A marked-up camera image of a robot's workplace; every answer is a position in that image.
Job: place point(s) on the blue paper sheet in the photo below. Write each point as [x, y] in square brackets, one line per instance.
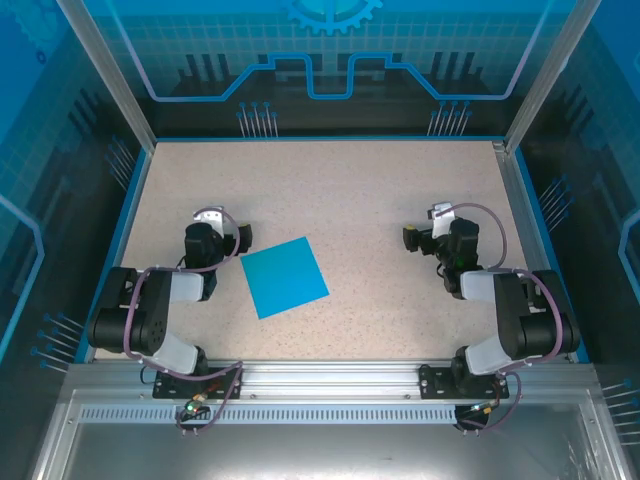
[285, 277]

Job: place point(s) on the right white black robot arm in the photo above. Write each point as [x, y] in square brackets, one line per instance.
[520, 310]

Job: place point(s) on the blue table edge strip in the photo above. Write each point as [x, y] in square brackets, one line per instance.
[536, 210]
[119, 250]

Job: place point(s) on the grey metal tray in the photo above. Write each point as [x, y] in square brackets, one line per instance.
[320, 450]

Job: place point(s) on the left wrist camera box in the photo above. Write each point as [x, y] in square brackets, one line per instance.
[212, 220]

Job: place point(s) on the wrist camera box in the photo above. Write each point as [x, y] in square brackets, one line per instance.
[212, 220]
[442, 220]

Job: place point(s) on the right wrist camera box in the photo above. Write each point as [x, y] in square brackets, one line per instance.
[442, 220]

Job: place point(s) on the aluminium side rail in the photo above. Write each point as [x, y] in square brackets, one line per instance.
[520, 210]

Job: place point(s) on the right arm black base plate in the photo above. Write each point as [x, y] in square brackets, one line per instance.
[435, 382]

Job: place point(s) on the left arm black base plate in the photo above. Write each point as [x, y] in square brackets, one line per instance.
[220, 382]

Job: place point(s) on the aluminium mounting rail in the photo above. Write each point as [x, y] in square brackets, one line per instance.
[325, 377]

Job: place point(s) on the aluminium frame post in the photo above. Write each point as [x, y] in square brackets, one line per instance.
[108, 75]
[550, 75]

